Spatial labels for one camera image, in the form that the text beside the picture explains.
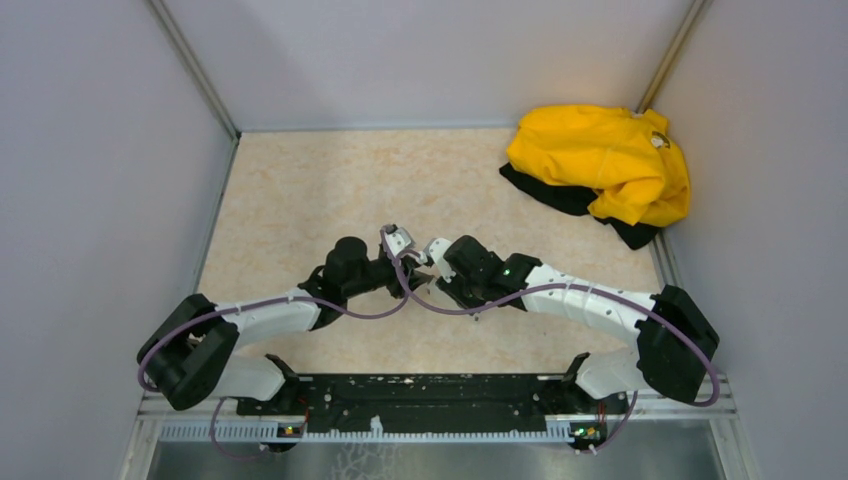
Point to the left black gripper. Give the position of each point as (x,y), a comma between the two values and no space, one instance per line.
(398,286)

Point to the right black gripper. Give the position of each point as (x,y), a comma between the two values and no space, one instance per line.
(452,289)

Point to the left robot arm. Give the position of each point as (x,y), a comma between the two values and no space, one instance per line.
(194,354)

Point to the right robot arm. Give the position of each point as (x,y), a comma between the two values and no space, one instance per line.
(668,344)

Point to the black garment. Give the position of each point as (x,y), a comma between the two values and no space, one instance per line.
(575,201)

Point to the yellow garment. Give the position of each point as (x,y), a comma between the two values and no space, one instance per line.
(628,159)

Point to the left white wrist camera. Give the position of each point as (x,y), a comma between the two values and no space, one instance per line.
(396,239)

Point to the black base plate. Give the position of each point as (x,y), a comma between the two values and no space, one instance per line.
(431,403)

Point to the aluminium frame rail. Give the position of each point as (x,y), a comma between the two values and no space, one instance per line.
(209,420)

